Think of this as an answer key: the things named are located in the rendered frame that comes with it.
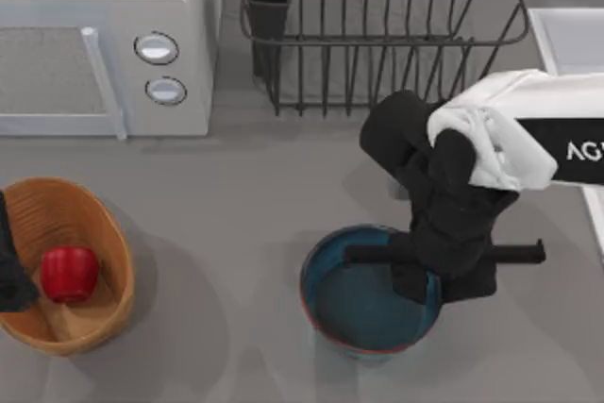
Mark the dark wire dish rack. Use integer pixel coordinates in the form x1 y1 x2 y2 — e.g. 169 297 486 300
239 0 529 118

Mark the blue bowl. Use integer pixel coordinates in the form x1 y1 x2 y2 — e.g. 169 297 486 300
300 225 444 361

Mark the microwave oven door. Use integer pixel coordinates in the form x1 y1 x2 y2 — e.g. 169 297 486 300
0 25 125 136

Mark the red bell pepper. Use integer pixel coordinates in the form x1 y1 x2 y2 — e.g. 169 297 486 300
39 245 102 305

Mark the wooden basket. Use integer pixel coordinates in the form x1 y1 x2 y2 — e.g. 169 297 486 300
0 176 137 358

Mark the pale microwave oven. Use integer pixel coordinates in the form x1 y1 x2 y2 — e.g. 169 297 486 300
0 0 222 141

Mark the white sink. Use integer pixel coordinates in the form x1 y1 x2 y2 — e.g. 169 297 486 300
527 8 604 268

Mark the small round microwave knob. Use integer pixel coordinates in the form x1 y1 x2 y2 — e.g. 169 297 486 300
144 76 188 108

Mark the pale microwave door handle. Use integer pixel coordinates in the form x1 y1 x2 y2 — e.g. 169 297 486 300
79 26 128 141

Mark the large round microwave knob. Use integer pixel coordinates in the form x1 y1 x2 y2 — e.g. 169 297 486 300
133 31 180 66

